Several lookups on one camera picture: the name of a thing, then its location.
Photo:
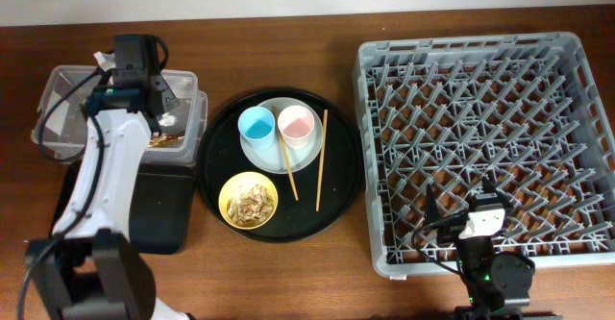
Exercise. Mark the grey dishwasher rack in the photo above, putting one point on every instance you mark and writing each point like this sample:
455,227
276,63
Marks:
522,110

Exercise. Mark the grey plate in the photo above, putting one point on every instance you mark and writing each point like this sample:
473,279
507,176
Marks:
271,159

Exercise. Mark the round black serving tray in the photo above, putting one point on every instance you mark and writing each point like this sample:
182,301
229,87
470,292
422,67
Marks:
325,191

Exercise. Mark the blue cup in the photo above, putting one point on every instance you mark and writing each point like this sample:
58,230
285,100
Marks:
257,126

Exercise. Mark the wooden chopstick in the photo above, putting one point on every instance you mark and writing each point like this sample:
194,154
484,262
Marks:
321,160
285,156

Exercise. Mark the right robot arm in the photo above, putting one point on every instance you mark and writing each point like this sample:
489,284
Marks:
498,284

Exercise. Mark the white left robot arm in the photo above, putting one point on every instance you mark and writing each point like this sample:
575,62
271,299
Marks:
87,268

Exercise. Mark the food scraps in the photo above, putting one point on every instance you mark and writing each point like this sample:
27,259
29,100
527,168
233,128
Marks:
250,206

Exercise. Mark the gold brown snack wrapper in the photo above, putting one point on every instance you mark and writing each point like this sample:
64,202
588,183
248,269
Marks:
164,139

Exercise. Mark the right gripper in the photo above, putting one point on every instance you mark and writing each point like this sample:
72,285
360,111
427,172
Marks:
431,213

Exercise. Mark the pink cup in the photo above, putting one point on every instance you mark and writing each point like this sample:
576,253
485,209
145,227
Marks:
296,123

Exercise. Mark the clear plastic waste bin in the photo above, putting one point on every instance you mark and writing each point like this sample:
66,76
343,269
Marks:
65,131

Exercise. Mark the white tissue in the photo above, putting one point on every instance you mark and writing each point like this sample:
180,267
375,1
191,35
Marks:
168,120

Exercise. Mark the yellow bowl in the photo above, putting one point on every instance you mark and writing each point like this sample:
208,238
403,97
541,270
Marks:
247,179

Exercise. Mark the black rectangular tray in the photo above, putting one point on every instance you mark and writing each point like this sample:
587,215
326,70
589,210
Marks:
149,204

